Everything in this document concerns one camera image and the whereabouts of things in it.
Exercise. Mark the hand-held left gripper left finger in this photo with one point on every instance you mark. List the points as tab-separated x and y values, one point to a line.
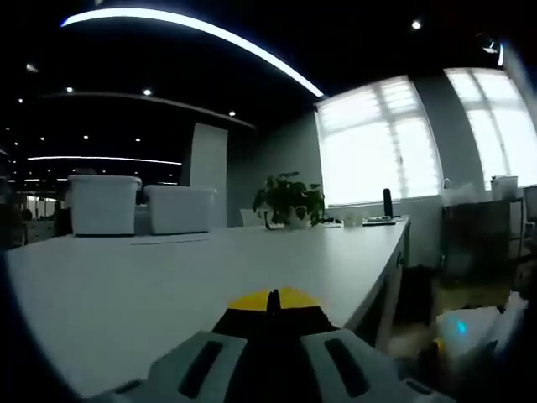
168	369

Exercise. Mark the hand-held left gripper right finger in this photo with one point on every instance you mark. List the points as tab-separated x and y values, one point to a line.
386	373

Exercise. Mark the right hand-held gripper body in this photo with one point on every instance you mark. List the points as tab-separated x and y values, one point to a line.
474	331

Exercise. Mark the black fixed fixture bracket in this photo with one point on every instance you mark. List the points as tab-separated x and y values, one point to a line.
273	302

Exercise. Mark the white desk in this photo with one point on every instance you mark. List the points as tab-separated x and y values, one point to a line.
126	294

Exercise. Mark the black shelf unit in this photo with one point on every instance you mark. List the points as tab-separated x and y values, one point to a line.
474	235

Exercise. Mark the white plastic bag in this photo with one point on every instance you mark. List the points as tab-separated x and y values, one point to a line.
465	195

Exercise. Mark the grey monitor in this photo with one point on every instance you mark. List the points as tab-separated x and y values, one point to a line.
529	205

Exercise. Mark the black flat tray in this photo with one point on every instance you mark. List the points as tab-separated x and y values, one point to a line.
379	221

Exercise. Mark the white container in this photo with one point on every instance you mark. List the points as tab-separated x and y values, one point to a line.
505	189

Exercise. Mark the black bottle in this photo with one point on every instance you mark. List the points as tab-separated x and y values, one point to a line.
387	203

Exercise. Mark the small white box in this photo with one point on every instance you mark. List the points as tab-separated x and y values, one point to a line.
350	219

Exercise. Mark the low white storage box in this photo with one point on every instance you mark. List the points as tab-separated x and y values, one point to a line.
178	210

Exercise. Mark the white chair back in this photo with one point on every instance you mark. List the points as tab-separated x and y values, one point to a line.
249	218

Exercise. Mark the tall white storage box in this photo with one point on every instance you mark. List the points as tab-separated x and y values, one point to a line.
102	205

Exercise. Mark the bright window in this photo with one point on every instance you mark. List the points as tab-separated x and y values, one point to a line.
369	147
495	138

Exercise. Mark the green potted plant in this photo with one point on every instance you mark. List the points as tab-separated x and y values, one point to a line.
285	197

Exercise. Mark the white square pillar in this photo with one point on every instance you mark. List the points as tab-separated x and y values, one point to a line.
210	155

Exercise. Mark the ceiling spotlights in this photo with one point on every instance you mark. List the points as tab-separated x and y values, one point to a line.
147	91

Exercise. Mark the curved ceiling light strip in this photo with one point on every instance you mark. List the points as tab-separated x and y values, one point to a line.
126	14

